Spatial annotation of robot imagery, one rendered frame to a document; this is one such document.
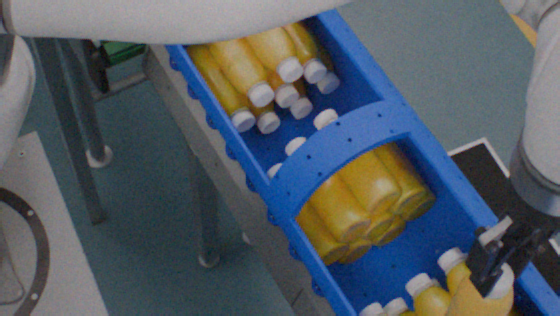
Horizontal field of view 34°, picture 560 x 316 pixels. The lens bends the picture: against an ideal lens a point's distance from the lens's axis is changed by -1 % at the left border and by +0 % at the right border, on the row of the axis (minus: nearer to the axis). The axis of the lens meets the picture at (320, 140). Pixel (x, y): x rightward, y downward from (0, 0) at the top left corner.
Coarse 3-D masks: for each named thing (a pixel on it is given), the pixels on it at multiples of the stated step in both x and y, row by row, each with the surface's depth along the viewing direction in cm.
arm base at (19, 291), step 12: (0, 228) 138; (0, 240) 136; (0, 252) 135; (0, 264) 134; (12, 264) 136; (0, 276) 133; (12, 276) 134; (0, 288) 133; (12, 288) 133; (0, 300) 132; (12, 300) 133
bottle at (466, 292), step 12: (468, 276) 107; (468, 288) 106; (456, 300) 109; (468, 300) 106; (480, 300) 105; (492, 300) 104; (504, 300) 105; (456, 312) 110; (468, 312) 107; (480, 312) 105; (492, 312) 105; (504, 312) 106
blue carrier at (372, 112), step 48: (336, 48) 164; (336, 96) 166; (384, 96) 140; (240, 144) 145; (336, 144) 134; (432, 144) 139; (288, 192) 137; (432, 240) 153; (336, 288) 133; (384, 288) 151; (528, 288) 125
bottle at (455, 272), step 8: (456, 264) 138; (464, 264) 137; (448, 272) 139; (456, 272) 136; (464, 272) 136; (448, 280) 137; (456, 280) 136; (448, 288) 138; (456, 288) 136; (512, 312) 133
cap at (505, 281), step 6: (504, 264) 104; (504, 270) 104; (510, 270) 104; (504, 276) 103; (510, 276) 103; (498, 282) 103; (504, 282) 103; (510, 282) 103; (498, 288) 102; (504, 288) 102; (492, 294) 103; (498, 294) 103
